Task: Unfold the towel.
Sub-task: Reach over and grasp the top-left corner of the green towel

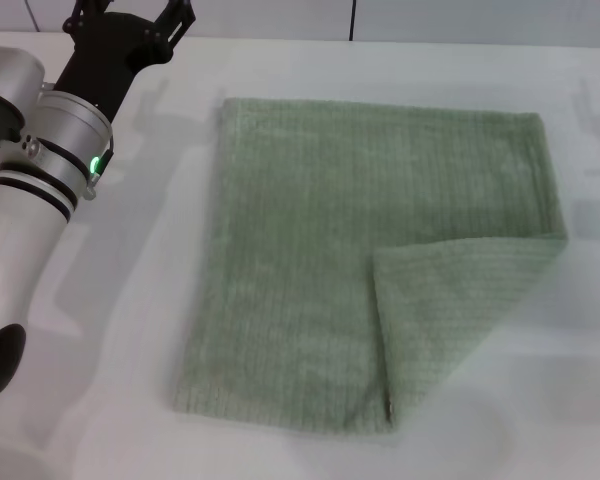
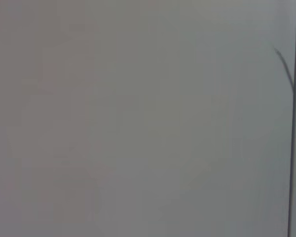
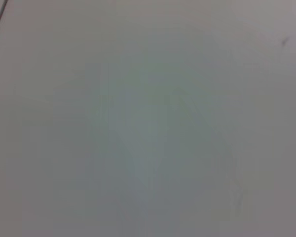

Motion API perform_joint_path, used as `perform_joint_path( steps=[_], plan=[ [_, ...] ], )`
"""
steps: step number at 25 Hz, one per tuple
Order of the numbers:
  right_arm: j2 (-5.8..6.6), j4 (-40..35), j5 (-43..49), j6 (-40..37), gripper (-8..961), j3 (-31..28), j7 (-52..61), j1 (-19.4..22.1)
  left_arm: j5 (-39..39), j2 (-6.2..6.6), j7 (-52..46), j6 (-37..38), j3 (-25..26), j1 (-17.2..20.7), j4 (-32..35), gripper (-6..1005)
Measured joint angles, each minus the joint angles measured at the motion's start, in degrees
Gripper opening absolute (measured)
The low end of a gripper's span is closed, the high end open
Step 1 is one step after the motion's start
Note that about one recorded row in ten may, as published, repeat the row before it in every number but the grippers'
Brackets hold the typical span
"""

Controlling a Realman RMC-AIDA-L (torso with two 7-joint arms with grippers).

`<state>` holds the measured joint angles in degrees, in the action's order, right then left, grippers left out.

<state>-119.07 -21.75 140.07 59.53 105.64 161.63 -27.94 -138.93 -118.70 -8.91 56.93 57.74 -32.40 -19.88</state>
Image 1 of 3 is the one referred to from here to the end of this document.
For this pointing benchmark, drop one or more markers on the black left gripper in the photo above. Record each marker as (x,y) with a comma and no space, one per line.
(110,55)

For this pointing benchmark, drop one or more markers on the green terry towel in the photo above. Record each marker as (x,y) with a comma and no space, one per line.
(305,240)

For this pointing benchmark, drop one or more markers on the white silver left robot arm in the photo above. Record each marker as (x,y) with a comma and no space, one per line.
(30,225)

